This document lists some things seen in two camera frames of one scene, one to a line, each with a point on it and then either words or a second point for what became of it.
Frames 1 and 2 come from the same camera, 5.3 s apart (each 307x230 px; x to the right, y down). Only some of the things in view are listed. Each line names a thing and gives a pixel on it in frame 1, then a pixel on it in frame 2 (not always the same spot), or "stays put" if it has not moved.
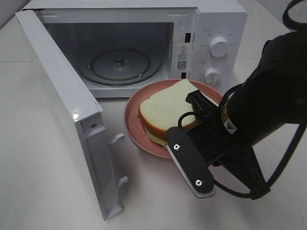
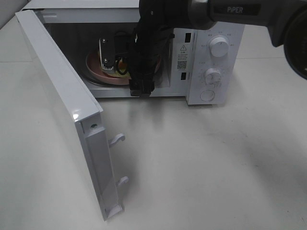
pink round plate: x=131 y=111 to x=94 y=66
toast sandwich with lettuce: x=159 y=113 to x=122 y=71
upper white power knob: x=218 y=47 stays put
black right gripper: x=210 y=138 to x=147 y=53
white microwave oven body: x=115 y=45 stays put
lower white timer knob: x=213 y=77 stays put
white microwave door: x=85 y=111 stays put
